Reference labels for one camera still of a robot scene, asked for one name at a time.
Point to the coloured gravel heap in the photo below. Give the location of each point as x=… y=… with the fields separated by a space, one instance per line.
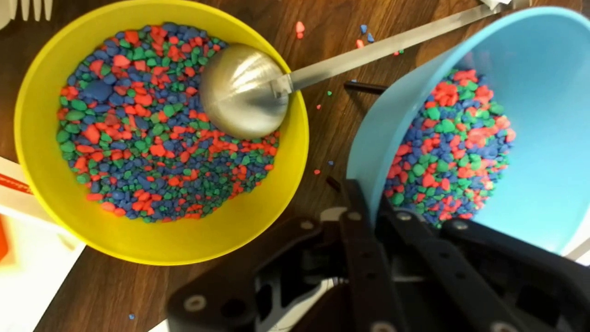
x=140 y=135
x=452 y=147

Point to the blue plastic bowl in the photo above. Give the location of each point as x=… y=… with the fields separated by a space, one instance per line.
x=540 y=103

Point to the round dark wooden table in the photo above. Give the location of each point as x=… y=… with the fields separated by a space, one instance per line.
x=332 y=79

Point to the wooden fork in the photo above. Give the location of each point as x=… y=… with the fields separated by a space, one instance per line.
x=37 y=7

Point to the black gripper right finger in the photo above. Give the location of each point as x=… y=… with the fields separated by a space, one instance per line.
x=490 y=282

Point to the metal ladle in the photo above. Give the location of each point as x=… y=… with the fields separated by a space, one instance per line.
x=245 y=92

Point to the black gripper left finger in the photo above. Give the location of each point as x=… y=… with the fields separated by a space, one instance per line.
x=361 y=269

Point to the yellow plastic bowl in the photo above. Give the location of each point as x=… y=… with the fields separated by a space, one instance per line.
x=61 y=184

